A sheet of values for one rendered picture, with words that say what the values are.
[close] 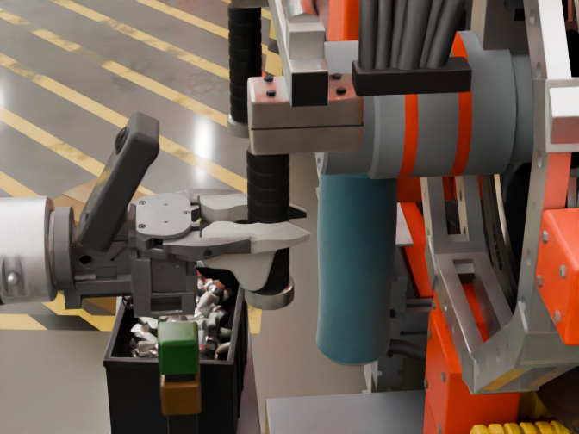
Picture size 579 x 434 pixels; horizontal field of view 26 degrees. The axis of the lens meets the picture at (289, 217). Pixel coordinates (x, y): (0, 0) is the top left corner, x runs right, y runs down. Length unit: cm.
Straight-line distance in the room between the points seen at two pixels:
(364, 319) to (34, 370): 100
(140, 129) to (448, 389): 50
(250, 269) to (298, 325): 134
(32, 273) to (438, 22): 38
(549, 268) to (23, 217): 42
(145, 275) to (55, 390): 122
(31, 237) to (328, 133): 26
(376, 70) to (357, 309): 51
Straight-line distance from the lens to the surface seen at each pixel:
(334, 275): 141
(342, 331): 145
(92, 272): 108
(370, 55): 97
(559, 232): 96
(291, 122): 100
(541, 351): 107
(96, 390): 225
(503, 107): 117
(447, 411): 136
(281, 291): 109
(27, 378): 230
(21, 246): 104
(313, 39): 98
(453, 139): 117
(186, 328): 123
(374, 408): 198
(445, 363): 135
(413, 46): 98
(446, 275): 139
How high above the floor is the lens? 136
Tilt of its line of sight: 30 degrees down
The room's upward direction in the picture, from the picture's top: straight up
